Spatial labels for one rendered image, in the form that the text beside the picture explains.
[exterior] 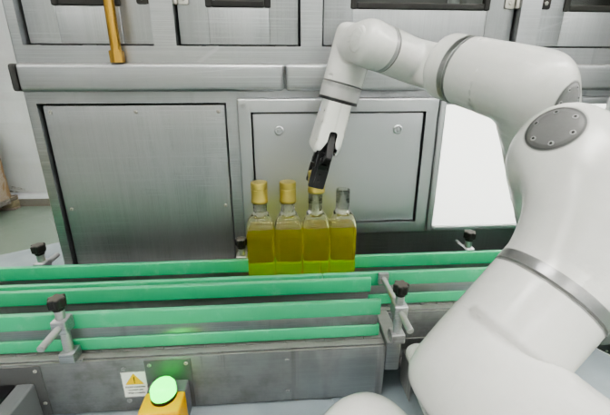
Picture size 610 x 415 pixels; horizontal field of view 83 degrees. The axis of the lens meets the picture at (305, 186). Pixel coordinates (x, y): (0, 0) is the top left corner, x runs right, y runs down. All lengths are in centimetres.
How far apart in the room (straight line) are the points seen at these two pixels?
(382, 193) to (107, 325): 65
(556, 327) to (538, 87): 23
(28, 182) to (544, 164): 474
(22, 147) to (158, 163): 386
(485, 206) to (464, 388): 76
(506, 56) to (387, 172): 50
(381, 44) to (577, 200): 37
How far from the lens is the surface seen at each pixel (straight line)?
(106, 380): 82
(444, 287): 86
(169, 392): 74
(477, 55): 46
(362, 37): 58
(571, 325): 30
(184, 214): 94
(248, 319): 70
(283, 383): 78
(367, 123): 84
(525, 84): 42
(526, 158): 34
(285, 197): 70
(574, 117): 34
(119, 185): 97
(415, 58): 63
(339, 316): 71
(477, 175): 97
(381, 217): 91
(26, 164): 476
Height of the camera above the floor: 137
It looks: 18 degrees down
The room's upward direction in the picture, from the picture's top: straight up
